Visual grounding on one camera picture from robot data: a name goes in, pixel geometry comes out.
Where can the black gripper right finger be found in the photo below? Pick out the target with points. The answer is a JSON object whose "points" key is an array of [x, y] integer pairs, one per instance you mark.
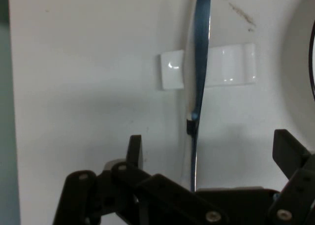
{"points": [[297, 185]]}

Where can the white plate with black rim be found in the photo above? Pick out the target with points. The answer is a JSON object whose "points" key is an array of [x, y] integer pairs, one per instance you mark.
{"points": [[302, 50]]}

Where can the silver table knife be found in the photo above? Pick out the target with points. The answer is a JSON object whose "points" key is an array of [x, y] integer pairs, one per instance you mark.
{"points": [[200, 62]]}

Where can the white ceramic cutlery rest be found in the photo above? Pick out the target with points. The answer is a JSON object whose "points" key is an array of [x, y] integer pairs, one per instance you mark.
{"points": [[231, 65]]}

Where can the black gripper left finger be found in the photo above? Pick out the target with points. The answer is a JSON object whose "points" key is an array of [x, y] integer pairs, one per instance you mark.
{"points": [[123, 185]]}

